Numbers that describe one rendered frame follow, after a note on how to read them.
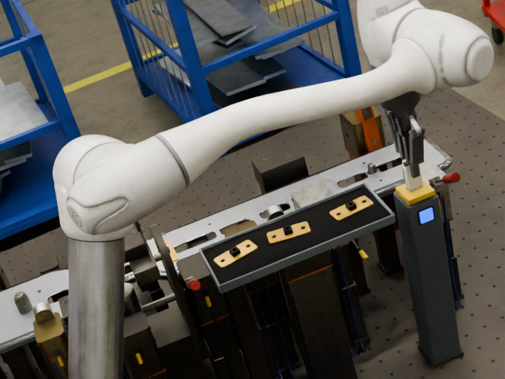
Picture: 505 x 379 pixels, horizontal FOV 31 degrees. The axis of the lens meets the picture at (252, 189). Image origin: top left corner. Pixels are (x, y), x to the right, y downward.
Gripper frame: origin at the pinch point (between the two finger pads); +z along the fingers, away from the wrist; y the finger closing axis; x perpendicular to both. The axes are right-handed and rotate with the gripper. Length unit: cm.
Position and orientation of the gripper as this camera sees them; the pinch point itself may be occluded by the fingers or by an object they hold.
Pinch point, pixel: (412, 174)
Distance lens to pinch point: 184.6
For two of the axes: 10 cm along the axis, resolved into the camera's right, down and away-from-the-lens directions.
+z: 2.3, 8.1, 5.4
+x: -9.2, 3.6, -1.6
